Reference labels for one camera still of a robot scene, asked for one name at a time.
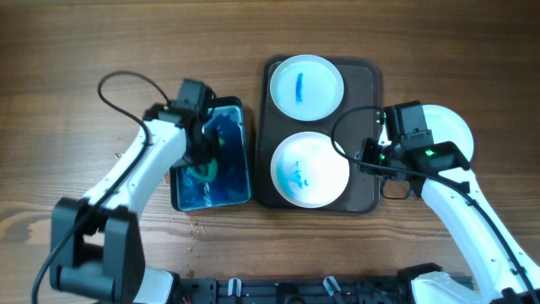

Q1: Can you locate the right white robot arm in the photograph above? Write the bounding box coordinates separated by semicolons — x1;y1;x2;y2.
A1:
351;134;539;303

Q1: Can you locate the white plate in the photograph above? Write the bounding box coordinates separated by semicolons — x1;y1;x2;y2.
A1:
269;55;344;122
270;132;350;209
376;104;474;167

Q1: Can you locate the dark brown serving tray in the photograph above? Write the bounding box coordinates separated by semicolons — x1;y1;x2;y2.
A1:
253;55;381;215

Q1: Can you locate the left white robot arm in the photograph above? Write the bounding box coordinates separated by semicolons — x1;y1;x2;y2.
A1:
41;105;219;303

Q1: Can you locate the green scrubbing sponge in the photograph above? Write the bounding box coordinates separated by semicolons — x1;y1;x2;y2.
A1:
186;138;225;182

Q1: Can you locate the black tub of blue water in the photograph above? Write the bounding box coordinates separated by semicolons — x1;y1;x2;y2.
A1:
170;96;251;212

